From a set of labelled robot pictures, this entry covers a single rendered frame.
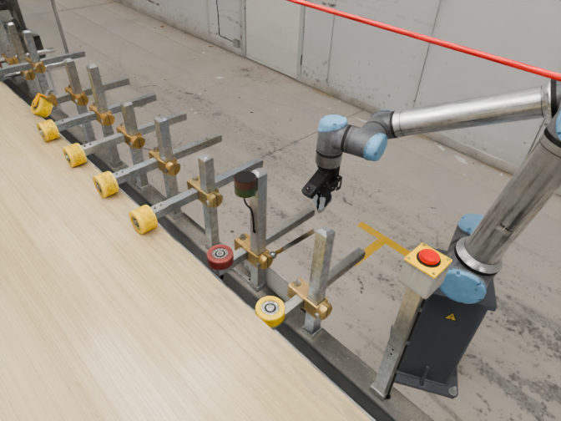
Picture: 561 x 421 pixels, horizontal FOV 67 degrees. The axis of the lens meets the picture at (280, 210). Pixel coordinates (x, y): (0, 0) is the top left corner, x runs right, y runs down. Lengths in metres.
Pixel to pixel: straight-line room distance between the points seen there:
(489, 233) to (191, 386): 0.93
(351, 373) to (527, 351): 1.37
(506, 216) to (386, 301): 1.22
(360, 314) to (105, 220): 1.40
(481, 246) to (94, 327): 1.11
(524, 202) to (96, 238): 1.25
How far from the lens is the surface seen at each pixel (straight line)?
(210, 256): 1.29
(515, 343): 2.53
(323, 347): 1.35
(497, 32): 3.58
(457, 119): 1.39
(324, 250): 1.07
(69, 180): 1.73
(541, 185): 1.29
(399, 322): 1.04
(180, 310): 1.18
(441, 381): 2.18
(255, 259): 1.34
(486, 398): 2.28
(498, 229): 1.37
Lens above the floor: 1.82
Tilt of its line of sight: 39 degrees down
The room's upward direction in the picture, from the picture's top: 3 degrees clockwise
